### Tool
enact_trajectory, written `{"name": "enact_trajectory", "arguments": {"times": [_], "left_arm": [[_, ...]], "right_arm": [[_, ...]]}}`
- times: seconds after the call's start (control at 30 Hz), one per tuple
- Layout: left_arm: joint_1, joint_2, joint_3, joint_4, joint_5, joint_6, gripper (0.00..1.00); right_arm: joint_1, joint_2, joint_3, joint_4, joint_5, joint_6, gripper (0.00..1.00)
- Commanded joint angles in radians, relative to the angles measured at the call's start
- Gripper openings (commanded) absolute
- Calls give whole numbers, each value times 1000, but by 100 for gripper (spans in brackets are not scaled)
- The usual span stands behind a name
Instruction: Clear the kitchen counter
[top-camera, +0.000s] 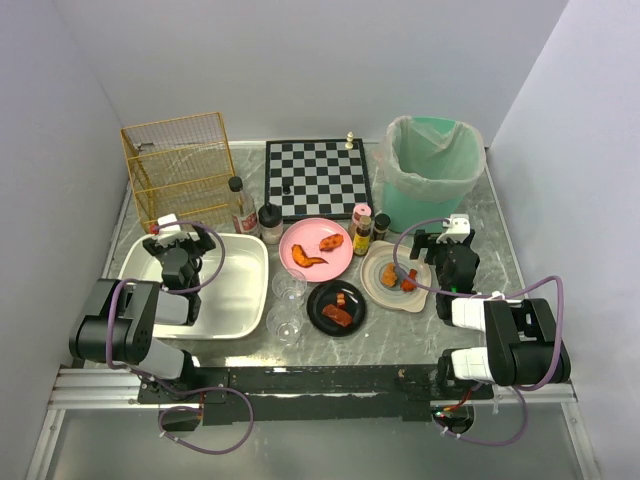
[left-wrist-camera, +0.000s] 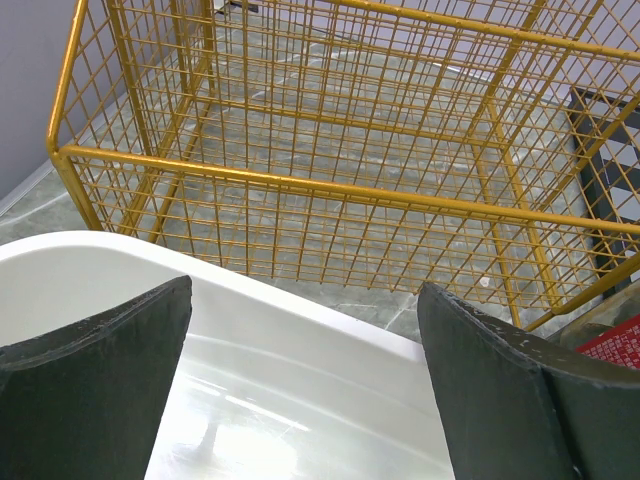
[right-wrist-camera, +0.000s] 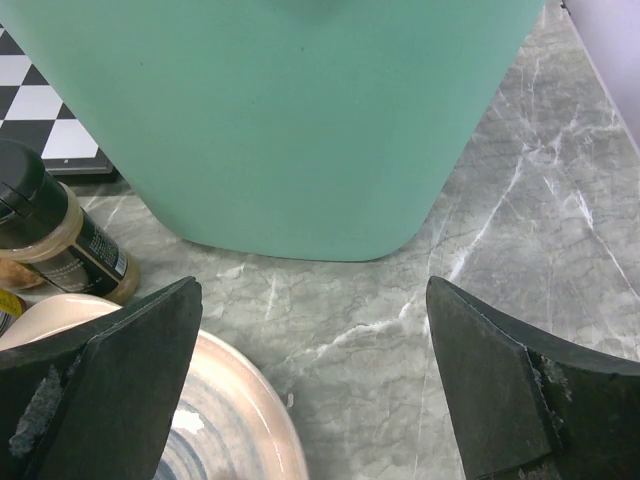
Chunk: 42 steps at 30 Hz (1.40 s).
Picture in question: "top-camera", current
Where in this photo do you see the black cap pepper shaker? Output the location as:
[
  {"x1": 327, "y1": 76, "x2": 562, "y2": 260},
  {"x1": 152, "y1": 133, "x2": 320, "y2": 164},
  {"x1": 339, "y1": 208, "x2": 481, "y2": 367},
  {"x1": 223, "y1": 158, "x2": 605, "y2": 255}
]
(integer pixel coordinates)
[{"x1": 372, "y1": 213, "x2": 391, "y2": 241}]

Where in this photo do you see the clear bottle red label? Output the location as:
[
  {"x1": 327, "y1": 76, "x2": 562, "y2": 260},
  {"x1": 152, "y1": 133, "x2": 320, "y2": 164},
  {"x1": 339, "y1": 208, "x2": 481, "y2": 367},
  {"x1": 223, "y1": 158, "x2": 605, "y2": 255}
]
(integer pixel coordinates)
[{"x1": 228, "y1": 176, "x2": 259, "y2": 236}]

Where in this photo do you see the brown sauce bottle yellow label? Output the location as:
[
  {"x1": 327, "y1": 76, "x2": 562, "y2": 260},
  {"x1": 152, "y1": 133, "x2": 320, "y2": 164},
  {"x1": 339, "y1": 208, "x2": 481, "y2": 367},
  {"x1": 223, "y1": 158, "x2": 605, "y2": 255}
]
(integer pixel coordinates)
[{"x1": 352, "y1": 216, "x2": 372, "y2": 256}]

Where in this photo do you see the pink lid seasoning jar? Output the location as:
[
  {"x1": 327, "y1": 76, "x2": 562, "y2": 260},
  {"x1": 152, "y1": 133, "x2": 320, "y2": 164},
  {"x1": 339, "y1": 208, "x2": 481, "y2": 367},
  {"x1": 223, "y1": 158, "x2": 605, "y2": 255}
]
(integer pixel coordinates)
[{"x1": 348, "y1": 203, "x2": 372, "y2": 239}]

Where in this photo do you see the black lid spice jar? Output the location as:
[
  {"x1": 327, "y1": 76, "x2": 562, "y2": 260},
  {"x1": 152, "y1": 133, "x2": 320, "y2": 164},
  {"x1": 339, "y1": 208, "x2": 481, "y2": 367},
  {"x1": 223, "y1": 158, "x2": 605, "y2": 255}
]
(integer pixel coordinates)
[{"x1": 258, "y1": 202, "x2": 284, "y2": 245}]

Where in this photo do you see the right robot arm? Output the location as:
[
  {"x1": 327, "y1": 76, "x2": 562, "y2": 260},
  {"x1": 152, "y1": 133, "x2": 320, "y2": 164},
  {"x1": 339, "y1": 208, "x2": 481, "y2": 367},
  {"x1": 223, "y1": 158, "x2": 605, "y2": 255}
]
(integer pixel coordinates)
[{"x1": 410, "y1": 230, "x2": 571, "y2": 389}]

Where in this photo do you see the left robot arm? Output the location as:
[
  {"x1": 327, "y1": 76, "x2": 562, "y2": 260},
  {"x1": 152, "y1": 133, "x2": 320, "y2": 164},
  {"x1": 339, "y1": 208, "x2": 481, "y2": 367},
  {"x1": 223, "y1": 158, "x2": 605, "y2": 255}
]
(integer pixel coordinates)
[{"x1": 69, "y1": 221, "x2": 226, "y2": 393}]

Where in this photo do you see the beige blue ceramic plate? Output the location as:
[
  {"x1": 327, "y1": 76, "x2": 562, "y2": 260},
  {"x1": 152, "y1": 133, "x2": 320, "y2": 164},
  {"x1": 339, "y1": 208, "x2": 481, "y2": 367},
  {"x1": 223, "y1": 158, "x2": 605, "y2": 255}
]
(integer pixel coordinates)
[{"x1": 360, "y1": 240, "x2": 432, "y2": 313}]

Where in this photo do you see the red chicken piece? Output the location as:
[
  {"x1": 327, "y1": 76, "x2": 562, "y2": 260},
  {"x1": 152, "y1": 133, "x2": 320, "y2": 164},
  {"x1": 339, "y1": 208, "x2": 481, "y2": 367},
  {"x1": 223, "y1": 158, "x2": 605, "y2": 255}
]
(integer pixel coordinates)
[{"x1": 401, "y1": 269, "x2": 417, "y2": 292}]

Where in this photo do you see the orange nugget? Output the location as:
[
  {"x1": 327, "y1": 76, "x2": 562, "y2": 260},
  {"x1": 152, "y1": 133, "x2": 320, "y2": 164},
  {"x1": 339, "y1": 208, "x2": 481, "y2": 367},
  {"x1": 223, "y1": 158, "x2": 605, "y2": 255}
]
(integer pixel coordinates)
[{"x1": 380, "y1": 263, "x2": 398, "y2": 288}]

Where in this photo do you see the white plastic tub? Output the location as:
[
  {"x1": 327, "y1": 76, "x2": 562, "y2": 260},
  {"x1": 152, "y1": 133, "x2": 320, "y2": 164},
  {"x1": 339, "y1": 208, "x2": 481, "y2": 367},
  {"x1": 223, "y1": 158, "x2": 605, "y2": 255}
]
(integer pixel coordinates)
[{"x1": 117, "y1": 232, "x2": 270, "y2": 341}]

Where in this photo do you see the green trash bin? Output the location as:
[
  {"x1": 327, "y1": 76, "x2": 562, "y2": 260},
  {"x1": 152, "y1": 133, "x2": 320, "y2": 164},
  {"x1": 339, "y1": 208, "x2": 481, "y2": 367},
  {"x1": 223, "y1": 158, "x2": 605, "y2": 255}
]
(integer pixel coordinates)
[{"x1": 375, "y1": 116, "x2": 486, "y2": 232}]

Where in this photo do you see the clear bin liner bag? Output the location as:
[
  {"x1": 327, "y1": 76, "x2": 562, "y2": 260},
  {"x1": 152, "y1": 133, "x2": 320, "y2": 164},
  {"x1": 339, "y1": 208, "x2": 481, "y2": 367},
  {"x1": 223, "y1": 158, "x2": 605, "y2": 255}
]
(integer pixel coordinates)
[{"x1": 375, "y1": 116, "x2": 486, "y2": 203}]

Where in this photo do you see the orange fried food piece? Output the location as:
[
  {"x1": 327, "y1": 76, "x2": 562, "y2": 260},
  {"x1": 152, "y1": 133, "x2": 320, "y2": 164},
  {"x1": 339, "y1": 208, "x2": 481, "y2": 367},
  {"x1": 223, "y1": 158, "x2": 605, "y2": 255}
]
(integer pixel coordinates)
[{"x1": 319, "y1": 234, "x2": 344, "y2": 252}]

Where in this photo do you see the clear plastic cup upper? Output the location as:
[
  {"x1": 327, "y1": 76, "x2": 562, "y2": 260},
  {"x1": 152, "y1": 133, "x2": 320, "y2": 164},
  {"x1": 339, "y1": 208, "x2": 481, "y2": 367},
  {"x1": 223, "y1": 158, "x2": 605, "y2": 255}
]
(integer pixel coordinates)
[{"x1": 272, "y1": 269, "x2": 307, "y2": 307}]

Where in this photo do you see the clear plastic cup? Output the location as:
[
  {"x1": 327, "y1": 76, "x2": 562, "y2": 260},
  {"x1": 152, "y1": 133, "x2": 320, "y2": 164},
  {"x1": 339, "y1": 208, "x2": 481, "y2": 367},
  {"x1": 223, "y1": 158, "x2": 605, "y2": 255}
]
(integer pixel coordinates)
[
  {"x1": 266, "y1": 304, "x2": 303, "y2": 345},
  {"x1": 272, "y1": 269, "x2": 307, "y2": 307}
]

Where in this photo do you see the chicken wing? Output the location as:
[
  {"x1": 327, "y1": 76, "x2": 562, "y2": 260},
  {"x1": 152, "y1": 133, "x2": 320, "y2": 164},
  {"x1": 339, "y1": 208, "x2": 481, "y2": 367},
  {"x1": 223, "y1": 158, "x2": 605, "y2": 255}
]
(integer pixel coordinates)
[{"x1": 291, "y1": 244, "x2": 327, "y2": 268}]

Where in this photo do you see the pink plate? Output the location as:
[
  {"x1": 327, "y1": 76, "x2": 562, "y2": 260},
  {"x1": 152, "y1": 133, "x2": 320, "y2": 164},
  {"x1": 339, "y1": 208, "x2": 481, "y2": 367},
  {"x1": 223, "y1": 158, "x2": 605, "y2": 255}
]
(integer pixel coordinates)
[{"x1": 279, "y1": 217, "x2": 353, "y2": 283}]

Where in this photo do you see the black round plate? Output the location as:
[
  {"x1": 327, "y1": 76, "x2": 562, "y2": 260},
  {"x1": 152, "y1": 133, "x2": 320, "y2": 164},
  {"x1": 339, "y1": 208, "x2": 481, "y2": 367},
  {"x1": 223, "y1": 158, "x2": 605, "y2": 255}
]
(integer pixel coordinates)
[{"x1": 306, "y1": 280, "x2": 367, "y2": 337}]

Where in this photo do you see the red meat slab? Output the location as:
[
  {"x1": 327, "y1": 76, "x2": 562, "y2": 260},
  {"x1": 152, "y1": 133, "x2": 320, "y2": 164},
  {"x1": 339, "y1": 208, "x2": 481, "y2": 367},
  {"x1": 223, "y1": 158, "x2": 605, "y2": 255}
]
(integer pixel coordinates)
[{"x1": 322, "y1": 304, "x2": 353, "y2": 328}]

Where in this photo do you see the clear plastic cup lower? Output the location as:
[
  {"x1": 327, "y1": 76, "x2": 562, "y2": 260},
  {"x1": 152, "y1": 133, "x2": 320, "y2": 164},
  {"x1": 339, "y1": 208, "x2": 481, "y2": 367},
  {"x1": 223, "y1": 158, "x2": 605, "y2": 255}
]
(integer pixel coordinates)
[{"x1": 266, "y1": 304, "x2": 303, "y2": 345}]

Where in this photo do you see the white chess piece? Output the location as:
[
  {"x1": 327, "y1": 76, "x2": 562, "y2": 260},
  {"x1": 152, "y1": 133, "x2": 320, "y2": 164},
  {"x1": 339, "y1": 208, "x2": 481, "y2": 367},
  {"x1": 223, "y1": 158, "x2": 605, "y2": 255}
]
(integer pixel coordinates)
[{"x1": 345, "y1": 132, "x2": 354, "y2": 150}]

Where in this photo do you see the black white chessboard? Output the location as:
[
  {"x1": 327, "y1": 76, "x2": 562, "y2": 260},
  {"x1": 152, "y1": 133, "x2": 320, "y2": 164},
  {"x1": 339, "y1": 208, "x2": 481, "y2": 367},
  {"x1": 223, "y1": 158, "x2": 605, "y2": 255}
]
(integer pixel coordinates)
[{"x1": 264, "y1": 138, "x2": 373, "y2": 223}]

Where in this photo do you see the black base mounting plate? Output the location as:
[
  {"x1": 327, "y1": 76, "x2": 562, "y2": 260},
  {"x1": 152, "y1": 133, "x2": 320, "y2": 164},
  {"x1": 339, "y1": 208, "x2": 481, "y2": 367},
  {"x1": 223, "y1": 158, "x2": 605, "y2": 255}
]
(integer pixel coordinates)
[{"x1": 137, "y1": 364, "x2": 494, "y2": 426}]

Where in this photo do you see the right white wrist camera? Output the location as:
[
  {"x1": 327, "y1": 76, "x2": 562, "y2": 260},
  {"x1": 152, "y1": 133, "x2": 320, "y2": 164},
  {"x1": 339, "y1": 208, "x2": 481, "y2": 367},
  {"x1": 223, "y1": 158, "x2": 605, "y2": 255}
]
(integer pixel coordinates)
[{"x1": 436, "y1": 214, "x2": 471, "y2": 244}]

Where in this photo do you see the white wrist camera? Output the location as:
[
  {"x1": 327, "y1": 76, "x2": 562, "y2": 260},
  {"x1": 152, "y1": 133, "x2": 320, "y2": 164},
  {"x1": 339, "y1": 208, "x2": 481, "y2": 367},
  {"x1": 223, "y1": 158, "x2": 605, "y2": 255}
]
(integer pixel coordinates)
[
  {"x1": 150, "y1": 214, "x2": 187, "y2": 247},
  {"x1": 436, "y1": 214, "x2": 471, "y2": 244}
]

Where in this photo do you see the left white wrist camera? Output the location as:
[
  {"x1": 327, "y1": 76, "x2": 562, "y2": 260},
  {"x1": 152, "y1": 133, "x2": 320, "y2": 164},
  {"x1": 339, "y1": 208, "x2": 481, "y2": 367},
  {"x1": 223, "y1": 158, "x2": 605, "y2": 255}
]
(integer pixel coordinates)
[{"x1": 150, "y1": 214, "x2": 187, "y2": 247}]

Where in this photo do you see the yellow wire rack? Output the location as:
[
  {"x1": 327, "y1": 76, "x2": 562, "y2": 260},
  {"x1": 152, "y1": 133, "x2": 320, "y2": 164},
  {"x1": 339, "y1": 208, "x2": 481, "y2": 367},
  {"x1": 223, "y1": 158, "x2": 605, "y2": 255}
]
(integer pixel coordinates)
[{"x1": 120, "y1": 112, "x2": 236, "y2": 233}]

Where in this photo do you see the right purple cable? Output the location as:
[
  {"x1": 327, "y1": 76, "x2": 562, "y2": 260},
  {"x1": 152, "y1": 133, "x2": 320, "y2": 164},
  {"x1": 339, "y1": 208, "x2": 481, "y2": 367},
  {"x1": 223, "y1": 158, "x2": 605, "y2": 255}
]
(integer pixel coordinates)
[{"x1": 392, "y1": 217, "x2": 566, "y2": 447}]

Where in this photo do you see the aluminium rail frame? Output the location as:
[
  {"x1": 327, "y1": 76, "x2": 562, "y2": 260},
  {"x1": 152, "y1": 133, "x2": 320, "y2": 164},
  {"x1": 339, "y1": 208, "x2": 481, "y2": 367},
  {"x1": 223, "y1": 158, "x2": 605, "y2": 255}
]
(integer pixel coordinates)
[{"x1": 27, "y1": 368, "x2": 602, "y2": 479}]

